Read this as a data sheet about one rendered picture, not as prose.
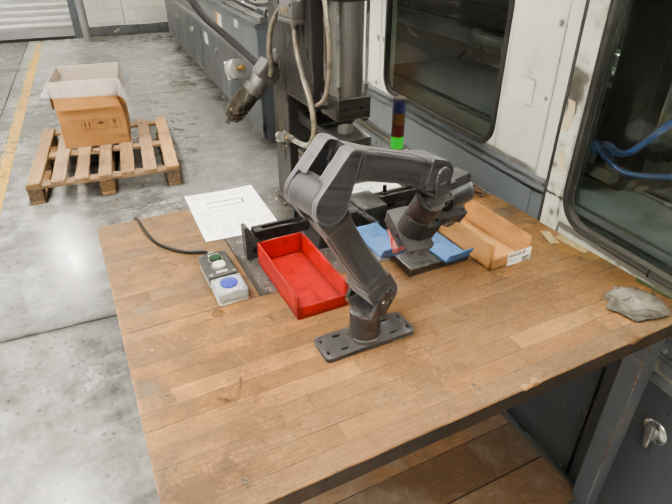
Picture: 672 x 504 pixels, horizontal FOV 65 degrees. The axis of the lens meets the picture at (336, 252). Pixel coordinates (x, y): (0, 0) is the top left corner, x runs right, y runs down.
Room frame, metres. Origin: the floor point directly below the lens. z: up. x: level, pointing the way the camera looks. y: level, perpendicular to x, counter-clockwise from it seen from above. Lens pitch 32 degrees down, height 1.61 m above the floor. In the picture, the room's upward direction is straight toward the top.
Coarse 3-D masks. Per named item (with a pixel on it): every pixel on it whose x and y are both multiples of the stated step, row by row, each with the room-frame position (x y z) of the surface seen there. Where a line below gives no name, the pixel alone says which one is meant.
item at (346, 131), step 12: (300, 120) 1.39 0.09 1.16; (324, 120) 1.37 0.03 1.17; (348, 120) 1.23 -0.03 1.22; (324, 132) 1.26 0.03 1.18; (336, 132) 1.24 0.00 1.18; (348, 132) 1.23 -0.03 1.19; (360, 132) 1.24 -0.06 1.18; (360, 144) 1.20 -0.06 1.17; (372, 144) 1.27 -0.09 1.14; (300, 156) 1.23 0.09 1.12; (324, 168) 1.17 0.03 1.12
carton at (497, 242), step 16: (480, 208) 1.27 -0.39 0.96; (464, 224) 1.28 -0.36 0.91; (480, 224) 1.26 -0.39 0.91; (496, 224) 1.21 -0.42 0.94; (512, 224) 1.16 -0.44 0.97; (464, 240) 1.15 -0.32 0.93; (480, 240) 1.10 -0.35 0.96; (496, 240) 1.19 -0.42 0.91; (512, 240) 1.16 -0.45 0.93; (528, 240) 1.11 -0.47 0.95; (480, 256) 1.09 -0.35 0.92; (496, 256) 1.12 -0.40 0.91; (512, 256) 1.09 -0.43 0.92; (528, 256) 1.11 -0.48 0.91
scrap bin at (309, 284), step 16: (272, 240) 1.11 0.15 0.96; (288, 240) 1.13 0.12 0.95; (304, 240) 1.12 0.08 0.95; (272, 256) 1.11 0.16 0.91; (288, 256) 1.12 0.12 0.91; (304, 256) 1.12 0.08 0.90; (320, 256) 1.04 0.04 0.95; (272, 272) 1.00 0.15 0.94; (288, 272) 1.05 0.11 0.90; (304, 272) 1.05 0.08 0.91; (320, 272) 1.04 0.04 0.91; (336, 272) 0.97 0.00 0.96; (288, 288) 0.91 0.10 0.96; (304, 288) 0.98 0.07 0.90; (320, 288) 0.98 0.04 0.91; (336, 288) 0.97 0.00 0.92; (288, 304) 0.92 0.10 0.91; (304, 304) 0.92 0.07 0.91; (320, 304) 0.90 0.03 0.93; (336, 304) 0.91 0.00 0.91
